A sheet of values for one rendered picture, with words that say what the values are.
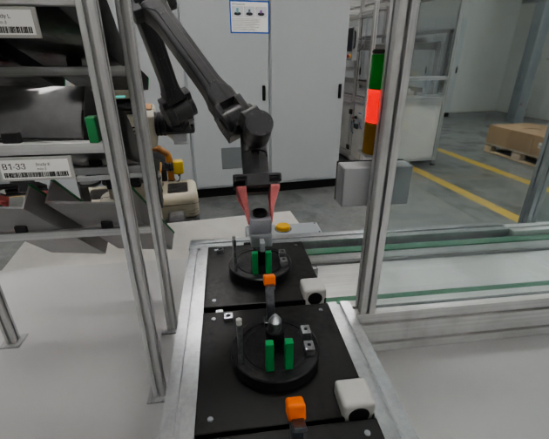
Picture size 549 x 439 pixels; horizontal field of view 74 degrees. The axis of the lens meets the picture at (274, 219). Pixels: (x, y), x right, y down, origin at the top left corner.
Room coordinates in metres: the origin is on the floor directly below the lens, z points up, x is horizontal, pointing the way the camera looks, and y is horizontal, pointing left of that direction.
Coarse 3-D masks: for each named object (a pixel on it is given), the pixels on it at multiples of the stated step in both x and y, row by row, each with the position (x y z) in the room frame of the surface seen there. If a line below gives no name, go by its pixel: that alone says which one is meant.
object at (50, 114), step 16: (0, 96) 0.51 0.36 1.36; (16, 96) 0.50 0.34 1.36; (32, 96) 0.50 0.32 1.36; (48, 96) 0.50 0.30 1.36; (64, 96) 0.50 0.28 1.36; (80, 96) 0.50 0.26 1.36; (0, 112) 0.50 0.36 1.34; (16, 112) 0.49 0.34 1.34; (32, 112) 0.49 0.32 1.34; (48, 112) 0.49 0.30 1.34; (64, 112) 0.49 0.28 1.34; (80, 112) 0.49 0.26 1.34; (96, 112) 0.52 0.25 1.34; (0, 128) 0.49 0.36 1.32; (16, 128) 0.49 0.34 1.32; (32, 128) 0.49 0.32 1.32; (48, 128) 0.48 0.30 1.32; (64, 128) 0.48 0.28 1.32; (80, 128) 0.48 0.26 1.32; (128, 128) 0.62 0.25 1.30; (128, 144) 0.61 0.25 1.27; (80, 160) 0.62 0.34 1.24; (128, 160) 0.61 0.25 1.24
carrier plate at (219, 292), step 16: (208, 256) 0.74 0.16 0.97; (224, 256) 0.74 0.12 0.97; (288, 256) 0.74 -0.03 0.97; (304, 256) 0.74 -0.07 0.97; (208, 272) 0.68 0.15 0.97; (224, 272) 0.68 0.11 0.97; (304, 272) 0.68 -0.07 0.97; (208, 288) 0.61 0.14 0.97; (224, 288) 0.61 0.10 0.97; (240, 288) 0.61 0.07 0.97; (256, 288) 0.61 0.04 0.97; (288, 288) 0.61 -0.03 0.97; (208, 304) 0.56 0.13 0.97; (224, 304) 0.56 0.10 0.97; (240, 304) 0.56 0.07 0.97; (256, 304) 0.57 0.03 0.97; (288, 304) 0.58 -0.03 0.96; (304, 304) 0.58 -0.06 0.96
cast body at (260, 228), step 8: (256, 208) 0.70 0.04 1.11; (256, 216) 0.68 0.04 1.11; (264, 216) 0.68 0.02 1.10; (256, 224) 0.66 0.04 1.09; (264, 224) 0.67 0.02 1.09; (256, 232) 0.66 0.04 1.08; (264, 232) 0.67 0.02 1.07; (256, 240) 0.66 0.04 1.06; (264, 240) 0.66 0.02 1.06; (264, 248) 0.64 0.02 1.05
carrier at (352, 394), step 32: (256, 320) 0.52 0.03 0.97; (288, 320) 0.50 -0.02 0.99; (320, 320) 0.52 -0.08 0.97; (224, 352) 0.44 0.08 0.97; (256, 352) 0.42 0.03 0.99; (288, 352) 0.39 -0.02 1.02; (320, 352) 0.44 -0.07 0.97; (224, 384) 0.38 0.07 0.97; (256, 384) 0.37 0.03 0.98; (288, 384) 0.37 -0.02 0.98; (320, 384) 0.38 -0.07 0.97; (352, 384) 0.36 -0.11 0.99; (224, 416) 0.33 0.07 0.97; (256, 416) 0.33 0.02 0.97; (320, 416) 0.33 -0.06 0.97; (352, 416) 0.33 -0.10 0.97
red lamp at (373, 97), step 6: (372, 90) 0.59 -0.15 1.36; (378, 90) 0.58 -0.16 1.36; (372, 96) 0.58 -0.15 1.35; (378, 96) 0.58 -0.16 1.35; (372, 102) 0.58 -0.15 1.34; (378, 102) 0.57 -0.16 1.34; (366, 108) 0.60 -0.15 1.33; (372, 108) 0.58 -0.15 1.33; (366, 114) 0.59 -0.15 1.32; (372, 114) 0.58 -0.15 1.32; (366, 120) 0.59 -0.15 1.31; (372, 120) 0.58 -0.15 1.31
